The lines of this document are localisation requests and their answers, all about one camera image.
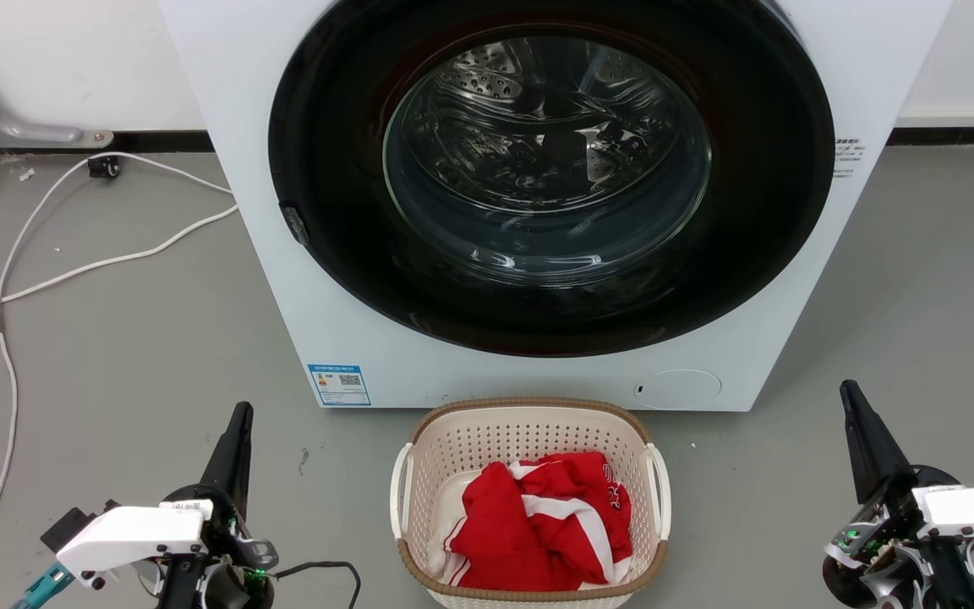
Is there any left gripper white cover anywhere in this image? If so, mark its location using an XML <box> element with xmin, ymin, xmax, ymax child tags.
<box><xmin>41</xmin><ymin>401</ymin><xmax>279</xmax><ymax>590</ymax></box>

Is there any beige perforated plastic laundry basket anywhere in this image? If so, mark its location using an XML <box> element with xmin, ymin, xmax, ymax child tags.
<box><xmin>390</xmin><ymin>397</ymin><xmax>672</xmax><ymax>609</ymax></box>

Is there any blue energy label sticker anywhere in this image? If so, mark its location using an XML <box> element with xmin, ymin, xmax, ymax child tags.
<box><xmin>308</xmin><ymin>364</ymin><xmax>372</xmax><ymax>408</ymax></box>

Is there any round white filter cover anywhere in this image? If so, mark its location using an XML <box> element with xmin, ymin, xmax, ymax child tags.
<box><xmin>632</xmin><ymin>369</ymin><xmax>723</xmax><ymax>410</ymax></box>

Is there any round black glass washer door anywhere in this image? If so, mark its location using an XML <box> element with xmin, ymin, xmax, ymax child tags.
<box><xmin>269</xmin><ymin>0</ymin><xmax>836</xmax><ymax>358</ymax></box>

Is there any small printed text label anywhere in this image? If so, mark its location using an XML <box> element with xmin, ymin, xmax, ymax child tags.
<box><xmin>833</xmin><ymin>137</ymin><xmax>865</xmax><ymax>179</ymax></box>

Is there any red and white garment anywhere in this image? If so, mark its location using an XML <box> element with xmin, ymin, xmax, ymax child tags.
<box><xmin>430</xmin><ymin>452</ymin><xmax>633</xmax><ymax>592</ymax></box>

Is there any black baseboard strip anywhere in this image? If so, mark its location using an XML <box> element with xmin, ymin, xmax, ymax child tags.
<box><xmin>886</xmin><ymin>126</ymin><xmax>974</xmax><ymax>147</ymax></box>

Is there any white front-load washing machine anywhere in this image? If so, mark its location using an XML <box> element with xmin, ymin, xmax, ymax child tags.
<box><xmin>159</xmin><ymin>0</ymin><xmax>955</xmax><ymax>413</ymax></box>

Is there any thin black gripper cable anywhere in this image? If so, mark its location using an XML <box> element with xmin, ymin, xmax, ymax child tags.
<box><xmin>270</xmin><ymin>560</ymin><xmax>364</xmax><ymax>609</ymax></box>

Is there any thick white floor cable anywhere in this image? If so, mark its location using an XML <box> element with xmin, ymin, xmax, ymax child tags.
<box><xmin>0</xmin><ymin>204</ymin><xmax>239</xmax><ymax>323</ymax></box>

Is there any thin white floor cable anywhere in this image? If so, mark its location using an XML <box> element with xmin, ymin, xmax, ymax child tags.
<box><xmin>0</xmin><ymin>151</ymin><xmax>235</xmax><ymax>609</ymax></box>

